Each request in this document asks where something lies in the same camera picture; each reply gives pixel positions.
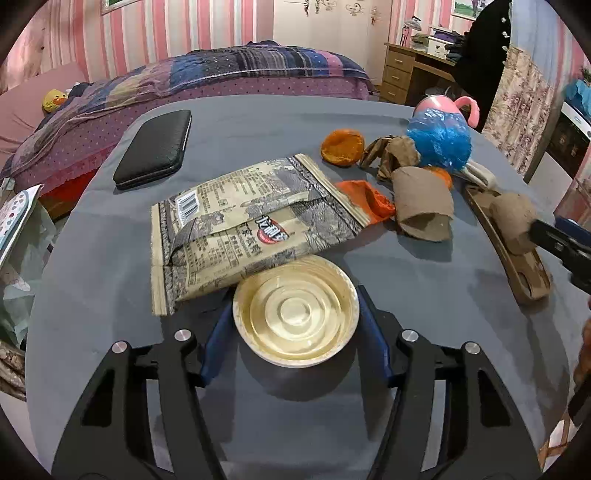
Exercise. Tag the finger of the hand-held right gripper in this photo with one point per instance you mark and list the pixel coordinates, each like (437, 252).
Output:
(572, 228)
(549, 240)

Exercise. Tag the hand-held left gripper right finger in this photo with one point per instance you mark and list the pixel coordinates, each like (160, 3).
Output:
(374, 333)

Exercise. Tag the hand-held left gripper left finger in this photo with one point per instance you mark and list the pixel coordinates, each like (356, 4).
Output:
(217, 333)

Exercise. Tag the brown paper ball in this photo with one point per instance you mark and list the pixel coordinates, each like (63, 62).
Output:
(510, 221)

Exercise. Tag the cream round lid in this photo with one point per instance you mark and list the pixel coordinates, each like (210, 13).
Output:
(295, 314)

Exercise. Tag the blue plastic bag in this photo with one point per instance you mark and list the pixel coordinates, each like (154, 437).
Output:
(438, 138)

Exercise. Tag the large orange peel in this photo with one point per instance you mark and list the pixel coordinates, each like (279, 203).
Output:
(341, 146)

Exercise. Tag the white water dispenser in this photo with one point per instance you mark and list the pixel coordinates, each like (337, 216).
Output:
(570, 134)

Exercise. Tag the beige printed snack bag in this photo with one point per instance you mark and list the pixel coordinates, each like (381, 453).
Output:
(240, 212)

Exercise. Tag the cardboard tube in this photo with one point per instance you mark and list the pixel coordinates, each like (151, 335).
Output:
(422, 203)

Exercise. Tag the floral curtain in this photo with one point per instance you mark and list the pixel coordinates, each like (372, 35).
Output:
(521, 106)

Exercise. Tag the orange plastic scrap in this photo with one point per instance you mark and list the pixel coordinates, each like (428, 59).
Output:
(369, 201)

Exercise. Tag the blue cloth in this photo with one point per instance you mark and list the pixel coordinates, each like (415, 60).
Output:
(579, 92)

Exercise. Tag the crumpled brown paper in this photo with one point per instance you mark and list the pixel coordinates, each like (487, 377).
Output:
(397, 154)

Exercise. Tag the pink piggy bank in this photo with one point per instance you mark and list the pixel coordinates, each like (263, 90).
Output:
(436, 104)

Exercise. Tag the black hanging coat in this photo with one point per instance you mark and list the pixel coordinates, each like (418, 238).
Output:
(482, 55)

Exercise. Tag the black leather wallet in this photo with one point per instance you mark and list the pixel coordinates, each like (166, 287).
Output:
(152, 147)

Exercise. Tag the translucent plastic bag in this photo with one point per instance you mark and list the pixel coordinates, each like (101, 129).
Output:
(23, 286)

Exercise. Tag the wooden desk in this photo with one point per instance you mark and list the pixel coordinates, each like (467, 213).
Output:
(406, 69)

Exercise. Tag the white box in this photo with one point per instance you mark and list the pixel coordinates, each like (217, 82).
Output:
(439, 46)

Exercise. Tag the desk lamp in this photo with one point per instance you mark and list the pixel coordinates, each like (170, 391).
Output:
(411, 25)

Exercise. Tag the bed with patchwork quilt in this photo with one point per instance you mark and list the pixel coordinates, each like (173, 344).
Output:
(231, 64)

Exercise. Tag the yellow duck toy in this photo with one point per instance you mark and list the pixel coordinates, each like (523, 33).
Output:
(54, 100)

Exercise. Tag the pink pillow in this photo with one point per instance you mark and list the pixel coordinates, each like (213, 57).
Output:
(27, 106)

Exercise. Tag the white wardrobe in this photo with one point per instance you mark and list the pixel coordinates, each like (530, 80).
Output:
(332, 37)

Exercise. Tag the small framed wall picture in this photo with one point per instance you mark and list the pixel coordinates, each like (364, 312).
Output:
(466, 7)

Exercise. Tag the landscape wall picture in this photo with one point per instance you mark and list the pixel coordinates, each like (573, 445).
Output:
(122, 4)

